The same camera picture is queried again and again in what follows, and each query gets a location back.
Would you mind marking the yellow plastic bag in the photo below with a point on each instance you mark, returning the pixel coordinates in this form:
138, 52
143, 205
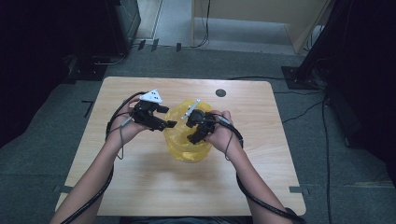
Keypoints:
180, 146

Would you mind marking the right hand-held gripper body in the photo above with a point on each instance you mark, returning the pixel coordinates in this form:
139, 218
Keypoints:
204, 121

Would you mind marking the person's right hand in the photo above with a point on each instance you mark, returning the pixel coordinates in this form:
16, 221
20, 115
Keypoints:
222, 137

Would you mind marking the clear plastic bucket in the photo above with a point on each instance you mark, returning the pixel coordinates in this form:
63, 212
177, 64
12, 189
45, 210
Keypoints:
190, 157

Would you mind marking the person's dark clothing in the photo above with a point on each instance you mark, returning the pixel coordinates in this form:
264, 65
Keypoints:
186, 220

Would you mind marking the black round table grommet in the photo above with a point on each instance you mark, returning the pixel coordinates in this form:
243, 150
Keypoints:
220, 92

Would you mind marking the black computer cabinet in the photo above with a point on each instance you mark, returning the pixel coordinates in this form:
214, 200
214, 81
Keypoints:
124, 25

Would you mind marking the person's left hand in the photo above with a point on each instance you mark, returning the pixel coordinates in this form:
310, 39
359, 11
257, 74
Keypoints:
124, 132

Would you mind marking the grey floor tape strip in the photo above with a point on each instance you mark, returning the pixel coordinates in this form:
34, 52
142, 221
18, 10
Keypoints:
65, 189
297, 189

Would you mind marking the dark curtain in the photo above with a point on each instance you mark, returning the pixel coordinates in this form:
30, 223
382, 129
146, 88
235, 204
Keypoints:
367, 77
37, 62

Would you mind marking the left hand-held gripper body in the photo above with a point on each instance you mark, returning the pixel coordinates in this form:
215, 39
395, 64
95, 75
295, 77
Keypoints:
144, 113

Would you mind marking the black stand base plate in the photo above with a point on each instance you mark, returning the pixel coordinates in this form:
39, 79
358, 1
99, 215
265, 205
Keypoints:
88, 72
295, 79

